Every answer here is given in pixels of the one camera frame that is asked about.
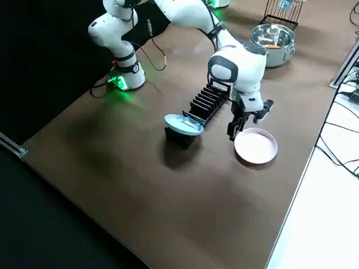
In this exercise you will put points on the pink plate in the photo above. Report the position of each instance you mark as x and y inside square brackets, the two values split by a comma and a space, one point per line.
[256, 145]

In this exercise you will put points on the aluminium frame profile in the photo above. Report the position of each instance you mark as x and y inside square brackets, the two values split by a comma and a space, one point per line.
[343, 65]

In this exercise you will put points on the orange carrot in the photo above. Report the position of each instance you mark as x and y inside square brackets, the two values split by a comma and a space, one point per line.
[271, 46]

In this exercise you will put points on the metal cooking pot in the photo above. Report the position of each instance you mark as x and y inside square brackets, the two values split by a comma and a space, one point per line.
[276, 57]

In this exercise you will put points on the glass pot lid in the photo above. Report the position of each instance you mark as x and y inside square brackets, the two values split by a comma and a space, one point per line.
[261, 35]

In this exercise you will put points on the light blue plastic cup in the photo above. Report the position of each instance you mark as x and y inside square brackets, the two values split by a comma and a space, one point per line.
[284, 4]

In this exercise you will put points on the black dish drying rack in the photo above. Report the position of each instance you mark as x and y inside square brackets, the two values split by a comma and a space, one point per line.
[204, 103]

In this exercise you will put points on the light blue plate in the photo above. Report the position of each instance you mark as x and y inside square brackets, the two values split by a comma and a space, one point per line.
[182, 124]

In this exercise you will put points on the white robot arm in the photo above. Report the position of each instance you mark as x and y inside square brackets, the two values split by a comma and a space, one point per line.
[246, 67]

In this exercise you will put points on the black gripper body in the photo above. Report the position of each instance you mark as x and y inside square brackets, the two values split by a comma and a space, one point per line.
[237, 113]

